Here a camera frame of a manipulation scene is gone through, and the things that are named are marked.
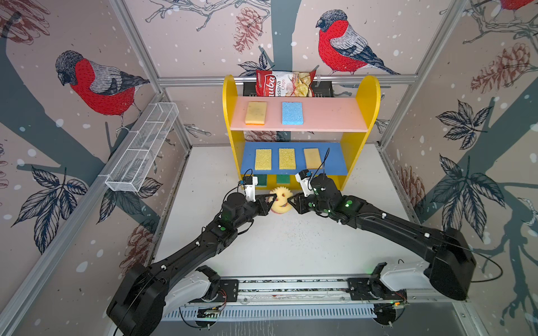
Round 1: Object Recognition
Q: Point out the yellow shelf unit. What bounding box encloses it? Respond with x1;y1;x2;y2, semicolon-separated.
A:
222;76;381;190

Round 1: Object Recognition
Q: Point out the light green sponge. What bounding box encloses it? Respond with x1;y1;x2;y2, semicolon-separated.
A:
276;174;291;185

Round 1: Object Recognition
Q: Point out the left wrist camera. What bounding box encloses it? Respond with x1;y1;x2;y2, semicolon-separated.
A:
240;175;259;202

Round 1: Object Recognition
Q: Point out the blue sponge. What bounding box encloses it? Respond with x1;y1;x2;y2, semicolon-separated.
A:
282;102;304;125

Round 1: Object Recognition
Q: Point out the aluminium rail frame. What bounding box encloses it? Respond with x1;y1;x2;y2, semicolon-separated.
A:
119;274;467;308

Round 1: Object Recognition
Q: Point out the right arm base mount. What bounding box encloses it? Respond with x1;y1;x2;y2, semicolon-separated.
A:
346;263;407;301

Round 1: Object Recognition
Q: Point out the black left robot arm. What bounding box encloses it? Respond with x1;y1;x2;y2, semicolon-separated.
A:
106;188;277;335

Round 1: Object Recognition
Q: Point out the black wire basket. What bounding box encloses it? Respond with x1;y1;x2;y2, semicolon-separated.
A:
242;81;334;97

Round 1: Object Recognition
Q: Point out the tan sponge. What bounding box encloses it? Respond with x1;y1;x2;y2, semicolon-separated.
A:
245;102;268;125

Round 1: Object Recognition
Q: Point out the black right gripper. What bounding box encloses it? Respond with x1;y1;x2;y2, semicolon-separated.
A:
285;191;332;216

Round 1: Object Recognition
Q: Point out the red cassava chips bag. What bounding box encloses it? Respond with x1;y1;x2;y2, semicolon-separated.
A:
256;70;316;97

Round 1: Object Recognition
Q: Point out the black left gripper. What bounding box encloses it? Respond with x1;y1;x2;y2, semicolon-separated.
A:
233;193;277;231

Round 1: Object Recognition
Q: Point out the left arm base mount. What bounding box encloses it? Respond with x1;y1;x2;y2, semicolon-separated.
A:
188;265;239;304

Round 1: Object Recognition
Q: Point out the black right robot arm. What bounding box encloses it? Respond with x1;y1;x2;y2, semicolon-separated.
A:
288;169;476;301

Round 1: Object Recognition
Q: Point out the dark green sponge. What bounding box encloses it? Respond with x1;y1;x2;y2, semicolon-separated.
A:
256;174;268;187

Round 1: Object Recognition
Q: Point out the orange yellow sponge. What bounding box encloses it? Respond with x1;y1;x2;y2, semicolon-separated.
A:
303;148;322;170

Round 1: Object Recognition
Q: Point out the round smiley face sponge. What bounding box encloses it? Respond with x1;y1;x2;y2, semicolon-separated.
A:
270;187;293;214

